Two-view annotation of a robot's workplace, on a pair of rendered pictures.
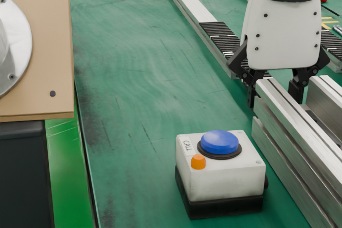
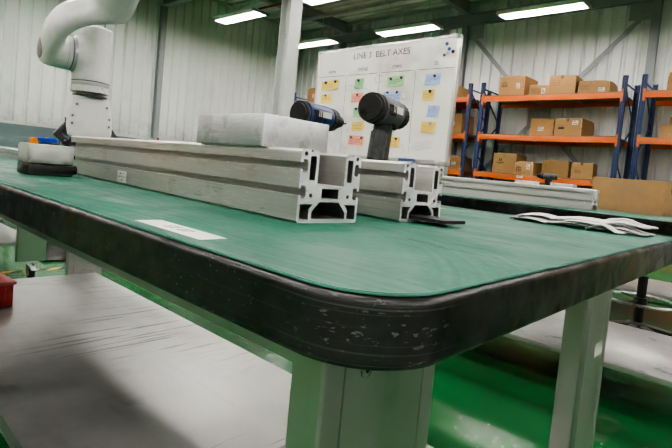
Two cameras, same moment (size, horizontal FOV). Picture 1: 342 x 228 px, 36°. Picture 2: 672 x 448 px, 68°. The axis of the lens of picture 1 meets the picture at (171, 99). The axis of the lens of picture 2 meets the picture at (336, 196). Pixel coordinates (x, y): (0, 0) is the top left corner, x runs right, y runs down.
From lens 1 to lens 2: 0.71 m
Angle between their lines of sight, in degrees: 40
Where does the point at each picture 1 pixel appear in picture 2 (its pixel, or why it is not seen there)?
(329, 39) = not seen: hidden behind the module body
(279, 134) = (84, 150)
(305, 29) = (101, 116)
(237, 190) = (57, 159)
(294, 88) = not seen: hidden behind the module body
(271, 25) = (80, 109)
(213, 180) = (42, 151)
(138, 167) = not seen: outside the picture
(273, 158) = (81, 167)
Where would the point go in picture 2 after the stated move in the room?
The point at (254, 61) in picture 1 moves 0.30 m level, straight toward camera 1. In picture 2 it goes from (71, 130) to (58, 124)
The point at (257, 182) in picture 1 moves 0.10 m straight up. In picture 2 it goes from (69, 157) to (72, 106)
